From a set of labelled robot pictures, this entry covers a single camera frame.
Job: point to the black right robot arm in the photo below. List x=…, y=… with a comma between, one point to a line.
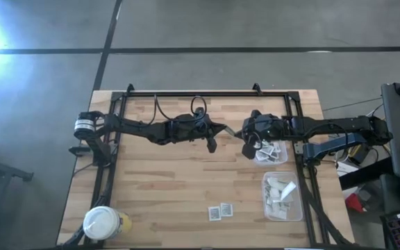
x=325, y=125

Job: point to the yellow container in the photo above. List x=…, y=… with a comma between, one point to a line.
x=127, y=224

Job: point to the black metal stand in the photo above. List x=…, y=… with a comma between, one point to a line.
x=12, y=173

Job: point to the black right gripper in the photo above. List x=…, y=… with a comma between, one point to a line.
x=266, y=126

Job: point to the grey mounting bracket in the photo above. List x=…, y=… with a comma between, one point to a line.
x=299, y=148

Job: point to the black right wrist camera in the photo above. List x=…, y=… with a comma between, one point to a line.
x=249, y=151

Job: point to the black power box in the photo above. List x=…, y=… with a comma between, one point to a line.
x=358, y=154

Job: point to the black metal rig frame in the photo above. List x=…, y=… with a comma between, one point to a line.
x=203, y=93

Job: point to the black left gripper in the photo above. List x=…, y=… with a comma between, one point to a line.
x=189, y=130

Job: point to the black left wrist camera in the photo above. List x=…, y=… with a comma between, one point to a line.
x=199, y=112

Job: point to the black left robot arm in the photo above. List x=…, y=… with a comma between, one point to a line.
x=134, y=126

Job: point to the black beam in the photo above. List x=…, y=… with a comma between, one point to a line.
x=366, y=173

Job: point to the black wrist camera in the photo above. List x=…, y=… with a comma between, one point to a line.
x=249, y=151
x=199, y=112

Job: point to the red object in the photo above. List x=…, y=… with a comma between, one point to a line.
x=353, y=203

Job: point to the white green bandage packet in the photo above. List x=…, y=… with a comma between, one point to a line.
x=272, y=208
x=279, y=215
x=288, y=190
x=273, y=184
x=231, y=132
x=285, y=206
x=274, y=196

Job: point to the clear plastic container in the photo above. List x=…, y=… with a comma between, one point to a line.
x=299, y=208
x=285, y=158

